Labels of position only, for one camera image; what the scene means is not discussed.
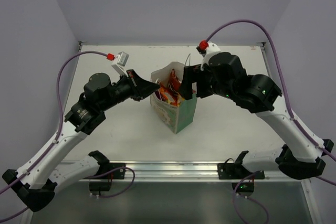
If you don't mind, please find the orange fruit candy bag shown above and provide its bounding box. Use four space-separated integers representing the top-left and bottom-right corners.
159 83 184 106

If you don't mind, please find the green paper gift bag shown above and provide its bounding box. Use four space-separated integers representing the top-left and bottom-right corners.
150 55 197 134

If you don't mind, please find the red Doritos chip bag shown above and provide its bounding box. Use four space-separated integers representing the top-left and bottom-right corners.
167 69 181 99

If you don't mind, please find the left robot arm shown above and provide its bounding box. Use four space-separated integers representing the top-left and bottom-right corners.
2 69 160 212

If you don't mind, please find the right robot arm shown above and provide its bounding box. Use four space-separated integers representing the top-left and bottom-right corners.
179 52 333 180

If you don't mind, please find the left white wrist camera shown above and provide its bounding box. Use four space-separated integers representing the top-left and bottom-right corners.
111 51 129 77

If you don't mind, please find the aluminium mounting rail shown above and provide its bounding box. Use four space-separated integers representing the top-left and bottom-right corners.
52 159 312 183

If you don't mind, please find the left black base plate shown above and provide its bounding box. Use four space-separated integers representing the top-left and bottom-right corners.
96 163 126 180

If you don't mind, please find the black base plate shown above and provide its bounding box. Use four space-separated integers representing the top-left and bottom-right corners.
96 163 126 180
217 152 252 180

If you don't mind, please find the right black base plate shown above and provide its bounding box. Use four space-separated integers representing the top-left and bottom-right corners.
217 152 252 180

